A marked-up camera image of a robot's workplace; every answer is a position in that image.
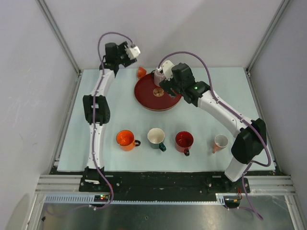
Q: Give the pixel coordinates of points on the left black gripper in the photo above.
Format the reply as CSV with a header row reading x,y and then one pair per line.
x,y
121,48

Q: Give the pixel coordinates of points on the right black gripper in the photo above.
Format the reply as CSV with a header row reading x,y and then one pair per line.
x,y
165,83

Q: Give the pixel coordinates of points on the lilac mug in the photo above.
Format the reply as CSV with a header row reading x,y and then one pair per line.
x,y
158,77

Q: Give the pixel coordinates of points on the small orange cup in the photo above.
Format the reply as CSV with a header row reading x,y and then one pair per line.
x,y
141,72

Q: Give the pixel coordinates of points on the dark green mug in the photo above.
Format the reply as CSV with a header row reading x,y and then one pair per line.
x,y
156,139

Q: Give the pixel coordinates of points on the red mug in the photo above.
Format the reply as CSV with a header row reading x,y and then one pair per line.
x,y
183,142

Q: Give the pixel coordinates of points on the orange mug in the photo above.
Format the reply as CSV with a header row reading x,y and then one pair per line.
x,y
126,140

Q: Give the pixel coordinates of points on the small salmon pink mug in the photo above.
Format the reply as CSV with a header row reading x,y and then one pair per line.
x,y
220,142

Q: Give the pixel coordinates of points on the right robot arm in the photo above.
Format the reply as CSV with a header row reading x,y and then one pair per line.
x,y
250,135

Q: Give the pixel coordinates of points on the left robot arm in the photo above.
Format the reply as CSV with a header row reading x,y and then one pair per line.
x,y
96,109

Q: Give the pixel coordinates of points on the round red tray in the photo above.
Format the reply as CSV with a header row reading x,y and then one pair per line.
x,y
153,97

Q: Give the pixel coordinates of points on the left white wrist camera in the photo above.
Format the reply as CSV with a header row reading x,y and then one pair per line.
x,y
133,52

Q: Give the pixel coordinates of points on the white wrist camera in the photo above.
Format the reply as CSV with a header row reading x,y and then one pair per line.
x,y
166,69
133,52

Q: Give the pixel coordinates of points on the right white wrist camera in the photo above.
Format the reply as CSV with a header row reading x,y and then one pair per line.
x,y
166,69

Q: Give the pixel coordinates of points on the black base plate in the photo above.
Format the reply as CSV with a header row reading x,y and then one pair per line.
x,y
161,186

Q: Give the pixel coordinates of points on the grey cable duct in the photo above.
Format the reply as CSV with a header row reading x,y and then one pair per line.
x,y
96,199

